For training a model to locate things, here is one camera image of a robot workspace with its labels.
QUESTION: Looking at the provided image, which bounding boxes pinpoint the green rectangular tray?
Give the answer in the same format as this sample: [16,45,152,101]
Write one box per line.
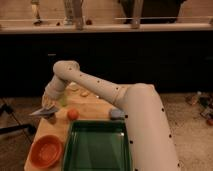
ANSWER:
[61,121,132,171]

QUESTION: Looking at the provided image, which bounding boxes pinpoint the white plastic cup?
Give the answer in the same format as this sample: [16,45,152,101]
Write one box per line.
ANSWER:
[68,83,79,92]

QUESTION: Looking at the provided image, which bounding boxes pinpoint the blue sponge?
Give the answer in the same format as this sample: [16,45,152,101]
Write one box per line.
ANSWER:
[109,108,125,120]

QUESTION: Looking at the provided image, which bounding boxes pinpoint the orange plastic bowl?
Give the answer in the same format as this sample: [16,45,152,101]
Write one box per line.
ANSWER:
[30,135,63,169]

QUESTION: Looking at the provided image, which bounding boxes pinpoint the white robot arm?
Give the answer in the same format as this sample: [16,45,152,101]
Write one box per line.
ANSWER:
[42,61,181,171]

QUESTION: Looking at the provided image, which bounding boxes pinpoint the yellow banana toy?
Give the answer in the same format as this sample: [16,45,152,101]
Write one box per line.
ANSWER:
[80,91,90,97]

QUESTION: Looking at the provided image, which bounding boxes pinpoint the small metal cup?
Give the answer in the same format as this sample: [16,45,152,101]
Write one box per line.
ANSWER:
[46,114,56,124]

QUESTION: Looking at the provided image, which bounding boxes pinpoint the light green translucent cup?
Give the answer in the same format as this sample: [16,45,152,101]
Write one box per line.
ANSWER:
[59,95,67,107]

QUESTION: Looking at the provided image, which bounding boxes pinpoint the wooden table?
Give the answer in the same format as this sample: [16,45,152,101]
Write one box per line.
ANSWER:
[23,83,179,171]

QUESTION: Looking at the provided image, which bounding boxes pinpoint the orange tomato toy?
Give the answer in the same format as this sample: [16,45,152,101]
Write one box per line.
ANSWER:
[67,108,79,121]

